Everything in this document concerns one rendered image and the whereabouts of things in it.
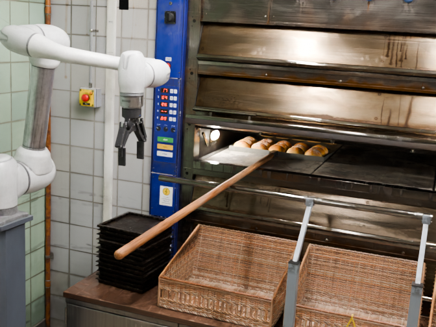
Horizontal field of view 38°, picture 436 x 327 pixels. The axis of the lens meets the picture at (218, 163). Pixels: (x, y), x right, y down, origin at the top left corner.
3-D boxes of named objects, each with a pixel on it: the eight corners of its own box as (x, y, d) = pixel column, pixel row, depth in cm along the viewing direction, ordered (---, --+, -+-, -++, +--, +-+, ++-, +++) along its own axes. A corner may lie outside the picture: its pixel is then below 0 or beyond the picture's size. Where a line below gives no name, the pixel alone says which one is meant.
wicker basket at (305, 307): (303, 294, 315) (307, 242, 310) (420, 316, 298) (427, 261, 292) (279, 336, 271) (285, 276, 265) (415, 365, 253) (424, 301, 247)
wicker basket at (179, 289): (194, 272, 336) (197, 222, 330) (298, 292, 317) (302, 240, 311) (154, 307, 291) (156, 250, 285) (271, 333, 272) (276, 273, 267)
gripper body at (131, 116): (128, 105, 244) (128, 128, 247) (117, 107, 237) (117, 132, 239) (145, 106, 242) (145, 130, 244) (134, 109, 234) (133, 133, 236)
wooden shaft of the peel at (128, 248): (121, 261, 185) (121, 252, 185) (112, 259, 186) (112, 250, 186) (273, 158, 343) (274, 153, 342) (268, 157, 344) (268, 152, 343)
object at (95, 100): (85, 104, 343) (85, 86, 341) (101, 106, 340) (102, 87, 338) (78, 106, 336) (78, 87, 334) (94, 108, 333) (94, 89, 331)
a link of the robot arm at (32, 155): (0, 190, 285) (34, 181, 305) (27, 201, 279) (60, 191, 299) (18, 19, 265) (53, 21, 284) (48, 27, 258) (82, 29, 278)
